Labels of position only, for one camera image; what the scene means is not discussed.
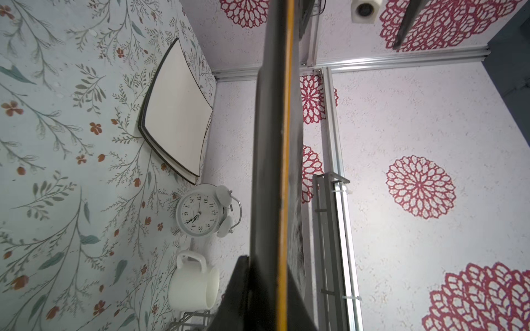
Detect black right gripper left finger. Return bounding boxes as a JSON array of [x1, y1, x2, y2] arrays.
[[207, 256, 249, 331]]

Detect grey wire dish rack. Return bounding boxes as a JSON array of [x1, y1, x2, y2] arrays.
[[167, 310, 215, 331]]

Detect white square plate black rim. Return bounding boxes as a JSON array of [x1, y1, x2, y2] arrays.
[[137, 113, 199, 185]]

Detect white ceramic mug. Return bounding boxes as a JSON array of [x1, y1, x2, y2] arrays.
[[168, 250, 220, 312]]

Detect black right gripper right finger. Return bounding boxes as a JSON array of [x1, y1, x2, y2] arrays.
[[287, 269, 317, 331]]

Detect white ceiling camera box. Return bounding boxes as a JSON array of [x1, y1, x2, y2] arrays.
[[351, 0, 382, 24]]

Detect white twin bell alarm clock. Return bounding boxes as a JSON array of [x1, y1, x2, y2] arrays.
[[175, 183, 242, 238]]

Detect grey wall shelf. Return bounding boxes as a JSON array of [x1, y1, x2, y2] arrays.
[[312, 172, 350, 330]]

